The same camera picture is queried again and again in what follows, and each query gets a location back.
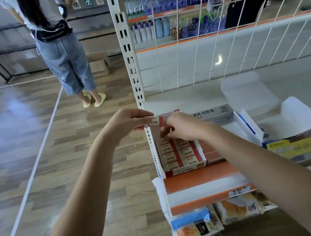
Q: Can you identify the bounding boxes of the red eraser display box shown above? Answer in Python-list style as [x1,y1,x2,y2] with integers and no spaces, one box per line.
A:
[147,107,209,180]

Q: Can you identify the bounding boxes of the person's left forearm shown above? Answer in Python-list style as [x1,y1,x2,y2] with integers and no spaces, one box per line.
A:
[17,132,131,236]

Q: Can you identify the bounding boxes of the row of blue bottles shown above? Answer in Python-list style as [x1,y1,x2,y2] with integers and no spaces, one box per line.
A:
[123,0,232,47]

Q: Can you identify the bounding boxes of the person's left hand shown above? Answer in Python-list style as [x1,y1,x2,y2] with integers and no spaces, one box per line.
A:
[94,104,159,150]

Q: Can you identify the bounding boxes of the blue orange snack packet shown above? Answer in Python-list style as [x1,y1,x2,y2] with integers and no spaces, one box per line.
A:
[168,204,226,236]

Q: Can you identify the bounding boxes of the white orange metal shelf unit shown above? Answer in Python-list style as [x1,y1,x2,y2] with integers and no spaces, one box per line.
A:
[103,0,311,236]

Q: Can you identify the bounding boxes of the person's right hand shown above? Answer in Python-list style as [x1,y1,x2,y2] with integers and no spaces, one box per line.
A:
[158,107,217,148]

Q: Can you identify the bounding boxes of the small brown cardboard box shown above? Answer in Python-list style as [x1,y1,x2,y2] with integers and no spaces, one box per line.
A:
[86,50,113,78]

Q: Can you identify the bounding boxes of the red white small box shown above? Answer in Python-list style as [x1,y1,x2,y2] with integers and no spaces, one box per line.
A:
[148,113,169,129]

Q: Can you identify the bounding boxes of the yellow price label strip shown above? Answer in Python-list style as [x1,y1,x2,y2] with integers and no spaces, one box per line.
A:
[261,128,311,163]

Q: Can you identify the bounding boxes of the blue white eraser box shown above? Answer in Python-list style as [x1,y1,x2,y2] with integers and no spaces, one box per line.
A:
[218,62,311,149]

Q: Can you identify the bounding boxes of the box of pink-blue erasers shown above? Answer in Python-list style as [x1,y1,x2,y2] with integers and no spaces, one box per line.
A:
[191,102,250,167]

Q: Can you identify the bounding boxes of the white wire grid panel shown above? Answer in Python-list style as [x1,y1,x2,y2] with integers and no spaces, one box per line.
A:
[124,0,311,97]

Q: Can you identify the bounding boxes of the person's right forearm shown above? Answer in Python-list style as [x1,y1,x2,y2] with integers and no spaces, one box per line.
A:
[205,109,311,236]

